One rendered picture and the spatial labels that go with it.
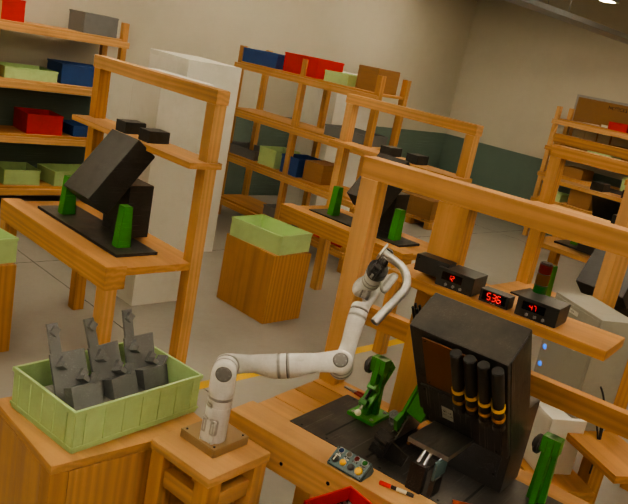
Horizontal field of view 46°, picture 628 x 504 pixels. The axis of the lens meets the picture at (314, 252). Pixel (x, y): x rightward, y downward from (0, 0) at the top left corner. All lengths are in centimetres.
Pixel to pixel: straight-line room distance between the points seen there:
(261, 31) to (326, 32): 131
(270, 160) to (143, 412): 647
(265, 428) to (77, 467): 70
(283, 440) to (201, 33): 812
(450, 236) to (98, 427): 154
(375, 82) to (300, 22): 364
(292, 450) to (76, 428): 79
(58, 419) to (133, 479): 39
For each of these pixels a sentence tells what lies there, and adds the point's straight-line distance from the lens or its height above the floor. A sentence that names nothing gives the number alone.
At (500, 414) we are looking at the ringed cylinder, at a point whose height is 135.
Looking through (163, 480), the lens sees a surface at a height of 70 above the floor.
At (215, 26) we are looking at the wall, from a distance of 1061.
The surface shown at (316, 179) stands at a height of 90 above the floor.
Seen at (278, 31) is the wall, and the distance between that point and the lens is 1133.
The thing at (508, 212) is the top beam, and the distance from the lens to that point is 295.
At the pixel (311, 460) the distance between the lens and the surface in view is 288.
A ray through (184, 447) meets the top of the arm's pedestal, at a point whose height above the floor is 85.
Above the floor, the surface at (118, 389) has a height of 89.
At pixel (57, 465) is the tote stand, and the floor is 79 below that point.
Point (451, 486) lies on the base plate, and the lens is 293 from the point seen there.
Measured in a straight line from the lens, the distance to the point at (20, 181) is 898.
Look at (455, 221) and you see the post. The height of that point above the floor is 179.
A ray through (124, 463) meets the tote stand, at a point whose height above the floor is 72.
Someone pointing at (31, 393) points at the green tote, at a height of 91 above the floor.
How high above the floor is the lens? 234
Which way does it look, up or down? 15 degrees down
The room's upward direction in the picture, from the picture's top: 11 degrees clockwise
